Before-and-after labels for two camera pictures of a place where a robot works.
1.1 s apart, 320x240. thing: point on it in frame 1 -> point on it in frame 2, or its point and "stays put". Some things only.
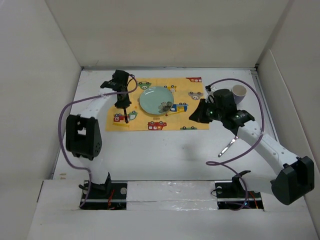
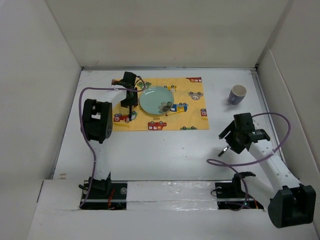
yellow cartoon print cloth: x=187 y=93 stays put
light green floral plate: x=156 y=100 stays put
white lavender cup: x=239 y=92 stays put
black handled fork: x=125 y=114 -> x=130 y=113
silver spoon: x=229 y=144 stays put
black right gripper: x=198 y=115 -> x=236 y=147
